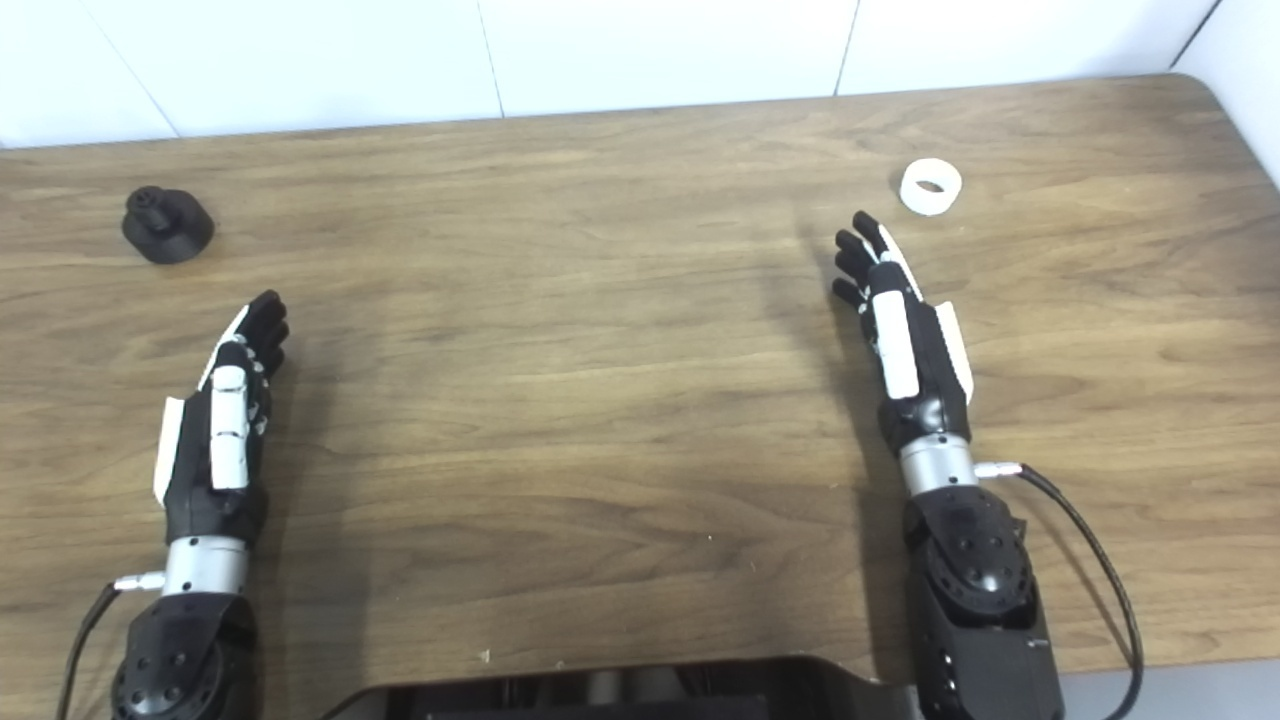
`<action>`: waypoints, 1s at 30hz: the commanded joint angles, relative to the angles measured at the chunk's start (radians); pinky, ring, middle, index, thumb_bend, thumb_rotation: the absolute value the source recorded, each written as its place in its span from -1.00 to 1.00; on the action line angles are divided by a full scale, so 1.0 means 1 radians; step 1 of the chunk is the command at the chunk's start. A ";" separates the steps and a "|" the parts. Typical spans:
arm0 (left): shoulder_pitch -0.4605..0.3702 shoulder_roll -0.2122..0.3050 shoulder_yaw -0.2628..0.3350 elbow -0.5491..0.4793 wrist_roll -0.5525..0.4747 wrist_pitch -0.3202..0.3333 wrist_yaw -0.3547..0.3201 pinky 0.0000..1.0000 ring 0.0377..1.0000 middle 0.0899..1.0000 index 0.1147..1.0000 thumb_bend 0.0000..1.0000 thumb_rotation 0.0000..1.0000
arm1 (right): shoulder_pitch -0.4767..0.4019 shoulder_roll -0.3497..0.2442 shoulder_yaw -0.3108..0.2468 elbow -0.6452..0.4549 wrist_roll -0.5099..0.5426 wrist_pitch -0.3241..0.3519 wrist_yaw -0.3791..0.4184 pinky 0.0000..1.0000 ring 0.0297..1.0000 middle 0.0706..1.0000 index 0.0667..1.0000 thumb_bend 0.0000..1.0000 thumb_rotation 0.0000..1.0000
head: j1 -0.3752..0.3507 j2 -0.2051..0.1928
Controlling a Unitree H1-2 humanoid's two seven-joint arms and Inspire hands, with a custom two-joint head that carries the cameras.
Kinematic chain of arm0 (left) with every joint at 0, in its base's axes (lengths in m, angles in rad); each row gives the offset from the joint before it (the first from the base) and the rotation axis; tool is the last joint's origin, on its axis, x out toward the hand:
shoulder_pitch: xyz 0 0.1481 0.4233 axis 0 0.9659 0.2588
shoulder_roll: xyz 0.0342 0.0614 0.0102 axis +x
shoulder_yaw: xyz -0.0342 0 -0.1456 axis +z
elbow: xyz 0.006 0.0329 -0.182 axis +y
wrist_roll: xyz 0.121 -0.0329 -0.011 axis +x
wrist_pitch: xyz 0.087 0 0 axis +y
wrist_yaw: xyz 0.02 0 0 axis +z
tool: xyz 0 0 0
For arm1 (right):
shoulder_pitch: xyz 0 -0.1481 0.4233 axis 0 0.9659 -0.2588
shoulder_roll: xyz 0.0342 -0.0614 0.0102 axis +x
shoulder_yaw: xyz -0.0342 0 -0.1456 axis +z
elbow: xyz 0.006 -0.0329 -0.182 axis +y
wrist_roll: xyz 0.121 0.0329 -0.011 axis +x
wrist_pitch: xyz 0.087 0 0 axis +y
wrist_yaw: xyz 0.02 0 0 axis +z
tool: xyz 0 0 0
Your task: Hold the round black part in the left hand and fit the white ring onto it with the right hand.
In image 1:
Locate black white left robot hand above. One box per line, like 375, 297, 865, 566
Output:
152, 290, 291, 546

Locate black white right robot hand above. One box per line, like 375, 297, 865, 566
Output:
832, 210, 976, 456

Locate white toothed ring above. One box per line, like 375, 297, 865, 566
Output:
899, 158, 964, 217

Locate round black part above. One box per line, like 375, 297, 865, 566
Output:
121, 186, 216, 265

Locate black robot torso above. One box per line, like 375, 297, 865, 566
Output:
320, 655, 921, 720

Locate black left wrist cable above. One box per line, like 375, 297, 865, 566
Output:
55, 572, 166, 720

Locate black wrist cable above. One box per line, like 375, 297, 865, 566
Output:
975, 460, 1144, 720
55, 572, 166, 720

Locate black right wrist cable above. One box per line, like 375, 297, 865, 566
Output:
975, 460, 1144, 720

